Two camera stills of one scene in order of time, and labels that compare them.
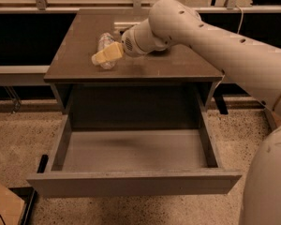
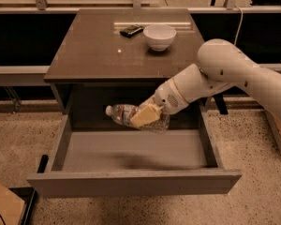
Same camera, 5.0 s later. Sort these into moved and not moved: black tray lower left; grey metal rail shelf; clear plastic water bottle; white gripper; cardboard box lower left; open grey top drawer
Moved: clear plastic water bottle; white gripper
Not moved: cardboard box lower left; open grey top drawer; grey metal rail shelf; black tray lower left
